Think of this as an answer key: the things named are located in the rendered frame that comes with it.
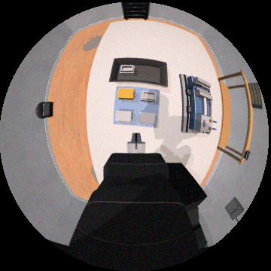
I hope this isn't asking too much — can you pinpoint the orange rectangular block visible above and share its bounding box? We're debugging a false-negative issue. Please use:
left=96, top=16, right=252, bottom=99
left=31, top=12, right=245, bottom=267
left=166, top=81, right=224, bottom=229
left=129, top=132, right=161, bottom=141
left=117, top=88, right=134, bottom=100

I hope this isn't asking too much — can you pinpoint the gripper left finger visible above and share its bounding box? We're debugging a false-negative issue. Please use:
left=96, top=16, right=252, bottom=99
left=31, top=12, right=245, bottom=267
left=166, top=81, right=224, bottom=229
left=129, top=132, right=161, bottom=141
left=127, top=132, right=136, bottom=153

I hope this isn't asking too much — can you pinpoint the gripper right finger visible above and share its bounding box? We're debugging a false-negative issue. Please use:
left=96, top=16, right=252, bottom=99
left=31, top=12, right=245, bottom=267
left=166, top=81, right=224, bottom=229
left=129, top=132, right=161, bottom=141
left=136, top=132, right=145, bottom=153

